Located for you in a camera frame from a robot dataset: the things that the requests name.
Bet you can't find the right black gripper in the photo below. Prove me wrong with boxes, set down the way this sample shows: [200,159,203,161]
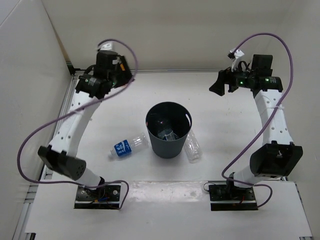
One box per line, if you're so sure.
[208,61,255,97]

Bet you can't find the crushed clear plastic bottle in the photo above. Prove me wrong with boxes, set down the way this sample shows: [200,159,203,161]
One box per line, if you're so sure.
[183,129,202,163]

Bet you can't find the green label clear bottle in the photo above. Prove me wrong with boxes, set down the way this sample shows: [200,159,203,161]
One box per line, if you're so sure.
[157,128,179,141]

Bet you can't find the blue label clear bottle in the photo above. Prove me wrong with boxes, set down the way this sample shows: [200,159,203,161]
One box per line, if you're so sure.
[108,133,149,161]

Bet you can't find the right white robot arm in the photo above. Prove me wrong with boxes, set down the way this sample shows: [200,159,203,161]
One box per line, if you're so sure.
[209,50,303,200]

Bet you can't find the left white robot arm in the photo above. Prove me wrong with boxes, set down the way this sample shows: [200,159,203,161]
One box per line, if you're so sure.
[38,50,133,200]

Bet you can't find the dark grey plastic bin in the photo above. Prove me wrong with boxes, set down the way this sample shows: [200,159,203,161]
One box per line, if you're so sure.
[145,101,193,159]

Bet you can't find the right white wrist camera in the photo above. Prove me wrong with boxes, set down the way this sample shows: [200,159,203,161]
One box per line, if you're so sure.
[227,48,245,72]

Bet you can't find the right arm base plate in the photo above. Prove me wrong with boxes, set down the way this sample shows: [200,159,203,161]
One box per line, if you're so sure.
[208,184,258,212]

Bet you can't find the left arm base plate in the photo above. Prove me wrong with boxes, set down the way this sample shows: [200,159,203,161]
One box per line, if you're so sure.
[73,183,121,210]

